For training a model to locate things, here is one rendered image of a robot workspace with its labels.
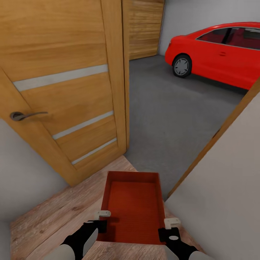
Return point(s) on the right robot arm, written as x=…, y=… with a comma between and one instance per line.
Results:
x=175, y=249

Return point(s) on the storage box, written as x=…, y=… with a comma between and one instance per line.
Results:
x=137, y=208

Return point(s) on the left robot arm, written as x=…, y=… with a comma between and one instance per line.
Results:
x=77, y=245

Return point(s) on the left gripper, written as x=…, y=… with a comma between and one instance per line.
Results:
x=102, y=226

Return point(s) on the car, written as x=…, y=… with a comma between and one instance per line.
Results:
x=228, y=53

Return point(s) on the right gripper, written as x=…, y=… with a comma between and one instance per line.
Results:
x=163, y=233

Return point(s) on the garage door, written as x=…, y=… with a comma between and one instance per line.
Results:
x=145, y=18

